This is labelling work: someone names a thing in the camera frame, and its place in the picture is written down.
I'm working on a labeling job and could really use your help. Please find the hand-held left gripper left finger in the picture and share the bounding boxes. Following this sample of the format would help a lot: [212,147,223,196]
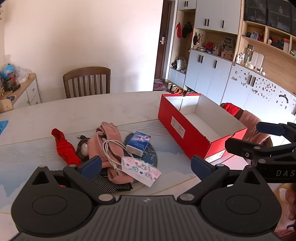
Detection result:
[31,156,116,205]

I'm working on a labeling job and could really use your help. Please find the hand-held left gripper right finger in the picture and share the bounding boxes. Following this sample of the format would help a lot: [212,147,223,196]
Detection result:
[178,155,269,205]

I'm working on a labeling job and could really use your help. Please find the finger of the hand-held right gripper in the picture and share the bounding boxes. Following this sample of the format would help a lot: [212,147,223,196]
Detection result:
[256,122,296,138]
[225,138,296,165]

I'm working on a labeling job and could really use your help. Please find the black USB cable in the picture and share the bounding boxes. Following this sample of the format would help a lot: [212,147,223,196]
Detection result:
[76,134,92,161]

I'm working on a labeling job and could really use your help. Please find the white charging cable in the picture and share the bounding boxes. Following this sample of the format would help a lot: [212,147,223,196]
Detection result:
[96,131,130,175]

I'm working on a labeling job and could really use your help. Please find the black dotted cloth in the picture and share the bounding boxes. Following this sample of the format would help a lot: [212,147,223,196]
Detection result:
[91,168,133,194]

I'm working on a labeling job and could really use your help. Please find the red knitted scarf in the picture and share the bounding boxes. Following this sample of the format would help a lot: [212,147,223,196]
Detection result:
[51,128,82,166]

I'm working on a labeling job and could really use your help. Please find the red cardboard box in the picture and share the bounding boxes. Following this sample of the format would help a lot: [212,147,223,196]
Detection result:
[158,93,248,165]

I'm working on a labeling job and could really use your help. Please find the pink garment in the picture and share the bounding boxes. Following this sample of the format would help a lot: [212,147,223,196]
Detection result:
[89,121,137,184]

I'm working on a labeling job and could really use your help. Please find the cartoon printed face mask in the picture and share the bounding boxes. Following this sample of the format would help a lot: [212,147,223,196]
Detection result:
[121,156,162,188]

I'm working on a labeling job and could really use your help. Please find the blue and white box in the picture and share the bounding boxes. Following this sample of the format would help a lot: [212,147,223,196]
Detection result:
[125,132,151,156]

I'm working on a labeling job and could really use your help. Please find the person's right hand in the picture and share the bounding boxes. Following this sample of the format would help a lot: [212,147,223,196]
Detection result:
[279,185,296,223]

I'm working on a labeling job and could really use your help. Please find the wooden chair with black seat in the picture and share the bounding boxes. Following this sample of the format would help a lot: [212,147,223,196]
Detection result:
[220,103,273,147]

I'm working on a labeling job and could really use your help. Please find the white cabinet with stickers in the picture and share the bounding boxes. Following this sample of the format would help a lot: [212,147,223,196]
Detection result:
[221,64,296,123]

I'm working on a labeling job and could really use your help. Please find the red cloth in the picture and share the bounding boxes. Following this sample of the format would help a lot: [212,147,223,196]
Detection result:
[221,103,243,120]

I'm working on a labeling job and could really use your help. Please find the wooden open shelf unit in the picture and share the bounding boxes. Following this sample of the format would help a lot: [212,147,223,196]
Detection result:
[233,21,296,82]

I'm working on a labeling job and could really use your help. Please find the row of shoes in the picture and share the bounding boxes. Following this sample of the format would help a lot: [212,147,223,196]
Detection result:
[168,83,188,96]

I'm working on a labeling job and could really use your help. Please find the white floor cabinet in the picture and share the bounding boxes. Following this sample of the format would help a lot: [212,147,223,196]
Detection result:
[184,50,233,105]

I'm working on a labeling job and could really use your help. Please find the red patterned rug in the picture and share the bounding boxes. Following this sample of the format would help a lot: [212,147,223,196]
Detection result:
[153,79,171,92]

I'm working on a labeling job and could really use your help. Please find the low white bench cabinet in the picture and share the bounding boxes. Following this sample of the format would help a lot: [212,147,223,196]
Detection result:
[168,67,186,87]

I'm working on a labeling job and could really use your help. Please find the white wooden sideboard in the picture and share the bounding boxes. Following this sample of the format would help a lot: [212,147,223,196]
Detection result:
[0,73,42,114]

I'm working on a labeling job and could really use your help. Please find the wooden slatted chair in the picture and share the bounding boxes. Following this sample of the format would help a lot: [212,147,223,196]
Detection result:
[63,67,111,99]

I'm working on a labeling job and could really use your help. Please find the white tote bag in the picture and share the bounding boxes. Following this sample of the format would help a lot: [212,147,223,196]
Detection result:
[176,57,187,70]

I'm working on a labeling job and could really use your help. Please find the dark glass cabinet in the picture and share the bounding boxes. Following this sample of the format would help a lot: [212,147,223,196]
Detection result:
[244,0,296,35]

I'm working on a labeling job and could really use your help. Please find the clear plastic bag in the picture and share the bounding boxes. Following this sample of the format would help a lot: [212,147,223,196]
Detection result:
[15,67,30,84]

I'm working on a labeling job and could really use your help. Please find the dark brown door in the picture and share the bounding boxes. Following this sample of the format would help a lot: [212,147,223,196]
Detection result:
[154,0,173,80]

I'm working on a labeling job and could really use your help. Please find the blue round toy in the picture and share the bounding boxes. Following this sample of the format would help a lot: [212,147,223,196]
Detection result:
[1,64,16,80]

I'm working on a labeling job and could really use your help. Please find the white wall cabinet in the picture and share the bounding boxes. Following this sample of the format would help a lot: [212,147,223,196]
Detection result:
[194,0,244,35]

